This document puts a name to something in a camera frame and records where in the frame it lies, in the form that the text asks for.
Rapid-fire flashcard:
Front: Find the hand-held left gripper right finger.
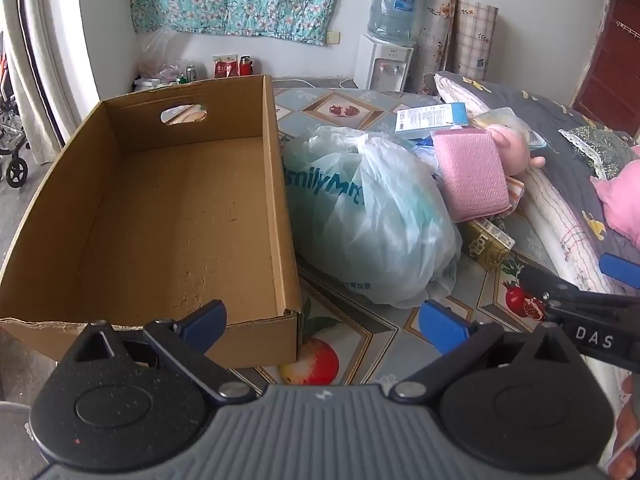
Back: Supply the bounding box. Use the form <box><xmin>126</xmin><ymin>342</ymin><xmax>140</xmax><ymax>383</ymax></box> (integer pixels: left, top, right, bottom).
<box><xmin>389</xmin><ymin>300</ymin><xmax>583</xmax><ymax>406</ymax></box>

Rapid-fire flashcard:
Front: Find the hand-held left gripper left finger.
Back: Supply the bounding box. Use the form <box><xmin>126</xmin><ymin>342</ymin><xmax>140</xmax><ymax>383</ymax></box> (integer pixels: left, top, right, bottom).
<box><xmin>59</xmin><ymin>300</ymin><xmax>258</xmax><ymax>406</ymax></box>

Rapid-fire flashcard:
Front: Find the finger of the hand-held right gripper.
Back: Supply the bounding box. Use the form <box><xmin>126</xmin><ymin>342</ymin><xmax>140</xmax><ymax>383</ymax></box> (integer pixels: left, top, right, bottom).
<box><xmin>519</xmin><ymin>264</ymin><xmax>640</xmax><ymax>311</ymax></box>
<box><xmin>599</xmin><ymin>253</ymin><xmax>640</xmax><ymax>290</ymax></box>

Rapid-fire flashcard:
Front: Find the orange striped white towel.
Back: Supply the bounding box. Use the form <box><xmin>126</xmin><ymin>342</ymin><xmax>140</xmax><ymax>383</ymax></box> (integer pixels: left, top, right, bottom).
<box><xmin>502</xmin><ymin>176</ymin><xmax>526</xmax><ymax>213</ymax></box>

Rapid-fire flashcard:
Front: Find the brown cardboard box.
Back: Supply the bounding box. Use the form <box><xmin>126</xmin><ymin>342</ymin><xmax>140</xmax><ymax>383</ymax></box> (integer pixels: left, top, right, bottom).
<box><xmin>0</xmin><ymin>74</ymin><xmax>305</xmax><ymax>368</ymax></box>

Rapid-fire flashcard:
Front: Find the pink dishcloth pack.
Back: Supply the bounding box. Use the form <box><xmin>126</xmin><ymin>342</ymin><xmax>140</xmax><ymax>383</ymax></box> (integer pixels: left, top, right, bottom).
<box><xmin>431</xmin><ymin>129</ymin><xmax>512</xmax><ymax>223</ymax></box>

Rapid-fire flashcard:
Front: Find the pink plush toy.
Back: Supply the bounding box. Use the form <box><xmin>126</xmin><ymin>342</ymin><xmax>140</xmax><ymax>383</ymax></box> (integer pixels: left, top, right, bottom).
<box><xmin>487</xmin><ymin>122</ymin><xmax>547</xmax><ymax>177</ymax></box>

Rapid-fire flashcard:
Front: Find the clear packet of white cloth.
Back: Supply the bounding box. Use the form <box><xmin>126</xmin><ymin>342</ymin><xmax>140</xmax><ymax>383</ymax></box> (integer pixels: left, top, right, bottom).
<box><xmin>470</xmin><ymin>107</ymin><xmax>521</xmax><ymax>133</ymax></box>

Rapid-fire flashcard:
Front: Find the blue face mask packet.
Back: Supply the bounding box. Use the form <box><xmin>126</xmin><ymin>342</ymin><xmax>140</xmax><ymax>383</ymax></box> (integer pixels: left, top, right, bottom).
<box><xmin>395</xmin><ymin>102</ymin><xmax>471</xmax><ymax>140</ymax></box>

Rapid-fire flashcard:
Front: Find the pink soft cushion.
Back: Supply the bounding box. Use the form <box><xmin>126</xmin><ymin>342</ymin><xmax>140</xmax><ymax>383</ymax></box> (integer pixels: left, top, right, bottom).
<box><xmin>590</xmin><ymin>146</ymin><xmax>640</xmax><ymax>248</ymax></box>

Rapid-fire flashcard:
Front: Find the gold yellow carton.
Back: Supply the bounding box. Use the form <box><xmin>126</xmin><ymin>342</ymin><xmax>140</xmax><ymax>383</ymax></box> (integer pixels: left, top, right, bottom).
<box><xmin>457</xmin><ymin>217</ymin><xmax>516</xmax><ymax>272</ymax></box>

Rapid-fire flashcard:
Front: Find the white plastic bag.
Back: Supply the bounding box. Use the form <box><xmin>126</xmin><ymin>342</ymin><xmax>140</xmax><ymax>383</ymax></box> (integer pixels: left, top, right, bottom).
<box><xmin>281</xmin><ymin>126</ymin><xmax>463</xmax><ymax>309</ymax></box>

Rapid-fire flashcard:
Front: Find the dark green lace-edged cloth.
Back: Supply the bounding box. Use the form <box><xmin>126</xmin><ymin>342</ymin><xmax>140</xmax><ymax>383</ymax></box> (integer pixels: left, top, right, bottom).
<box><xmin>559</xmin><ymin>125</ymin><xmax>636</xmax><ymax>181</ymax></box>

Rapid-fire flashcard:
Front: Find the grey patchwork quilt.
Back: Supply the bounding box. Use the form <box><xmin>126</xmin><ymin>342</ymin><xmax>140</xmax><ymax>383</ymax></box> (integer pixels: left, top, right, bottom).
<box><xmin>432</xmin><ymin>71</ymin><xmax>640</xmax><ymax>297</ymax></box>

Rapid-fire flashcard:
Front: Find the light blue packet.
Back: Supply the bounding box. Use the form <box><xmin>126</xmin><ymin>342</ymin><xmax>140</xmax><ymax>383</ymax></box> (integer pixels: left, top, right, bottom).
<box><xmin>407</xmin><ymin>135</ymin><xmax>441</xmax><ymax>171</ymax></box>

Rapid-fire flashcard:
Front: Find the brown wooden door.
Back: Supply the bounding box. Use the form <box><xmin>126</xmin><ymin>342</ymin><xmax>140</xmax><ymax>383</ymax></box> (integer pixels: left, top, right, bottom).
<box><xmin>572</xmin><ymin>0</ymin><xmax>640</xmax><ymax>136</ymax></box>

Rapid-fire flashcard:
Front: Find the fruit print table mat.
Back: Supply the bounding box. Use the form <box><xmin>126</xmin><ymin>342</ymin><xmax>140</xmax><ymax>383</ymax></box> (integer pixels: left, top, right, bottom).
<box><xmin>227</xmin><ymin>87</ymin><xmax>640</xmax><ymax>480</ymax></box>

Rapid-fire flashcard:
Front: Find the folding wheelchair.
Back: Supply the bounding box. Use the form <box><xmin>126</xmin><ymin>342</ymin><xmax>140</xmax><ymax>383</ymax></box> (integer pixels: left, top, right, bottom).
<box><xmin>0</xmin><ymin>30</ymin><xmax>31</xmax><ymax>190</ymax></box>

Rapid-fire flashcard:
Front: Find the white water dispenser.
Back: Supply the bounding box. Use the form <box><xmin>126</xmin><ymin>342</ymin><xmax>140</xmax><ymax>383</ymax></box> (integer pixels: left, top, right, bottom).
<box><xmin>354</xmin><ymin>34</ymin><xmax>416</xmax><ymax>92</ymax></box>

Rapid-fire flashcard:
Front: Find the rolled checked mat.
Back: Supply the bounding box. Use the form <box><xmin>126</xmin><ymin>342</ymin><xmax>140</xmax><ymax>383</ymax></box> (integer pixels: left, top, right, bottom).
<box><xmin>447</xmin><ymin>2</ymin><xmax>499</xmax><ymax>81</ymax></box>

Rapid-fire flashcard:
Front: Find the clear plastic bag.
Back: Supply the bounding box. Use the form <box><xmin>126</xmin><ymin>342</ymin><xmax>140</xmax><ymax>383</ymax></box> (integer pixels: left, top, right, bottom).
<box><xmin>139</xmin><ymin>27</ymin><xmax>188</xmax><ymax>83</ymax></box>

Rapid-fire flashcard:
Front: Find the rolled floral mat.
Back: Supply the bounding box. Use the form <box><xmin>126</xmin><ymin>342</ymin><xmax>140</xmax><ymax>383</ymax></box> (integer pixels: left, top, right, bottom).
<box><xmin>415</xmin><ymin>0</ymin><xmax>458</xmax><ymax>96</ymax></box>

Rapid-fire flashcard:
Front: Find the blue water jug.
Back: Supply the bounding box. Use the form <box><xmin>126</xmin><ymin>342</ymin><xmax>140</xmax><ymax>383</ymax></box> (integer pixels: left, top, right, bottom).
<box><xmin>367</xmin><ymin>0</ymin><xmax>418</xmax><ymax>46</ymax></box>

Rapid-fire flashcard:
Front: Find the white curtain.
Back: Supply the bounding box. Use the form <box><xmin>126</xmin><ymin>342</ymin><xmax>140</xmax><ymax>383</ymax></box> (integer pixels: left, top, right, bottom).
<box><xmin>0</xmin><ymin>0</ymin><xmax>83</xmax><ymax>151</ymax></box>

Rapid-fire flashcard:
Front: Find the white power cable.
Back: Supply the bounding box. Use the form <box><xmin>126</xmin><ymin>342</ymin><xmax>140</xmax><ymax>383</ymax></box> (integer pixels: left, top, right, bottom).
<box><xmin>277</xmin><ymin>77</ymin><xmax>357</xmax><ymax>90</ymax></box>

